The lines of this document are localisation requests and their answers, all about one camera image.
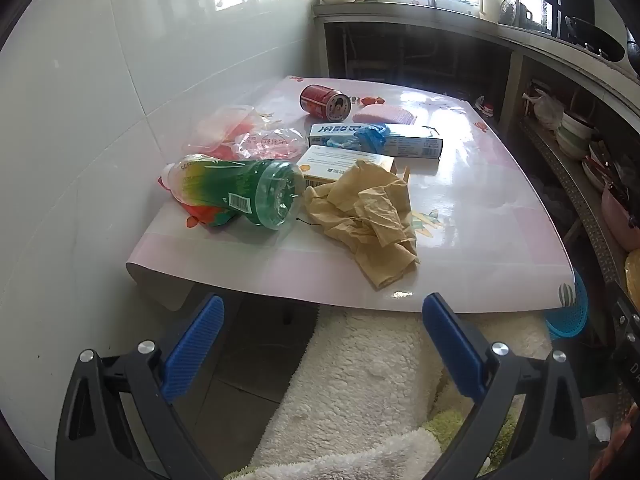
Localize white plastic bag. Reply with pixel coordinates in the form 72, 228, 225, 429
532, 90, 565, 131

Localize pile of kitchen utensils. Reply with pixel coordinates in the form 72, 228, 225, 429
582, 142, 633, 206

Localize yellow filled bag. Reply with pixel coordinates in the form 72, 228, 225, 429
624, 249, 640, 291

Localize perforated metal shelf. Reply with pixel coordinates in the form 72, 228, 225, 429
520, 117, 640, 311

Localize blue plastic wastebasket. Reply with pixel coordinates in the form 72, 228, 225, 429
542, 267, 590, 341

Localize concrete kitchen counter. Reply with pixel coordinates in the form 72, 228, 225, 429
312, 0, 640, 126

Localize stack of bowls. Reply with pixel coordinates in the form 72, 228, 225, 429
557, 110, 598, 161

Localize red drink can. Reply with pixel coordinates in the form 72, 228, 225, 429
300, 85, 352, 120

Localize clear plastic bags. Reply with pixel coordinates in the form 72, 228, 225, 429
189, 105, 256, 158

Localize white orange medicine box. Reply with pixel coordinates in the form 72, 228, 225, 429
297, 145, 398, 186

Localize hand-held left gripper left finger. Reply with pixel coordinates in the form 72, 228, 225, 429
55, 294, 236, 480

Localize green plastic bottle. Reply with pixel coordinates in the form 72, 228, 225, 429
167, 156, 307, 231

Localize white blue toothpaste box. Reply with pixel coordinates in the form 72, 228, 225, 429
307, 122, 444, 160

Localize black wok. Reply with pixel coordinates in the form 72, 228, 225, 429
565, 15, 626, 61

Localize brown paper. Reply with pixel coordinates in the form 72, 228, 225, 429
304, 160, 422, 291

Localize pink plastic basin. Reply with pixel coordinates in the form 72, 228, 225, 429
601, 182, 640, 253

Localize pink packet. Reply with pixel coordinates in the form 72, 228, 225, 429
359, 104, 416, 126

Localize clear red printed plastic bag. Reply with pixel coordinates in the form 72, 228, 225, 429
232, 115, 308, 161

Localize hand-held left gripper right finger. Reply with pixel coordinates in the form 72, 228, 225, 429
421, 292, 593, 480

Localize dark kettle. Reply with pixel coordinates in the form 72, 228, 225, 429
500, 0, 533, 26

